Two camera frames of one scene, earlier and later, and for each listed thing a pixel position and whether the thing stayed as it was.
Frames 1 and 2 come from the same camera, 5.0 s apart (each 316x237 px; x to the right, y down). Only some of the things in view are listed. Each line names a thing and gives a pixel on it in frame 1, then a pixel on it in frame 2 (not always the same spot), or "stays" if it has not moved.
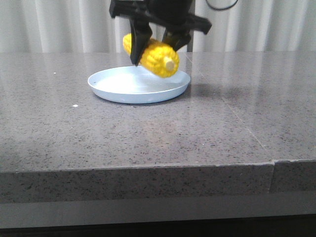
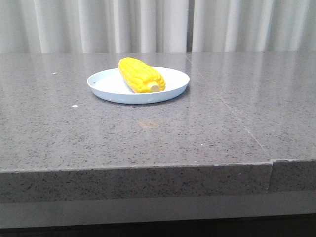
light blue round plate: [131, 84] stays
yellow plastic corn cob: [158, 59] → [140, 77]
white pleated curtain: [87, 26] stays
